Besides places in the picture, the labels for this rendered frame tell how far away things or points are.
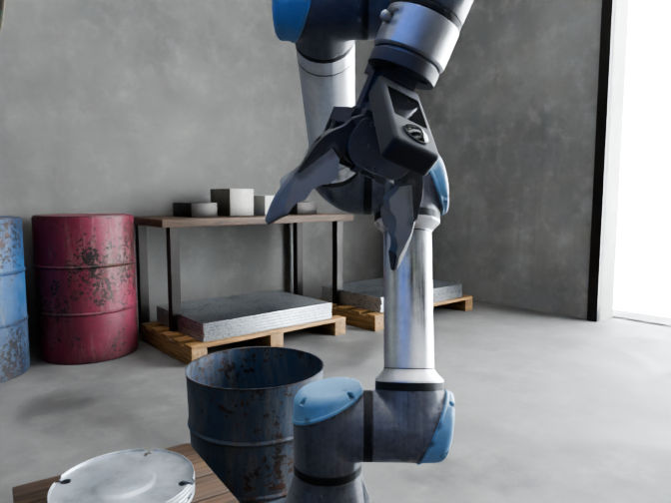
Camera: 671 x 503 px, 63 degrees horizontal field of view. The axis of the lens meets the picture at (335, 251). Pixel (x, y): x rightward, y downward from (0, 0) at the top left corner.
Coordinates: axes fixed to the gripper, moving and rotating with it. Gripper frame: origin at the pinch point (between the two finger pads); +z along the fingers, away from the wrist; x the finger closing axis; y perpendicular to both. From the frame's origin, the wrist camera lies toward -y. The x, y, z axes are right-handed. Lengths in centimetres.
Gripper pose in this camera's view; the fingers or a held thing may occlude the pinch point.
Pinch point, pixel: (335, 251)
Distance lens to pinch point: 54.4
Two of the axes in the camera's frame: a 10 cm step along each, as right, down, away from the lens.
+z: -3.9, 9.2, 1.0
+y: -3.5, -2.5, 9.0
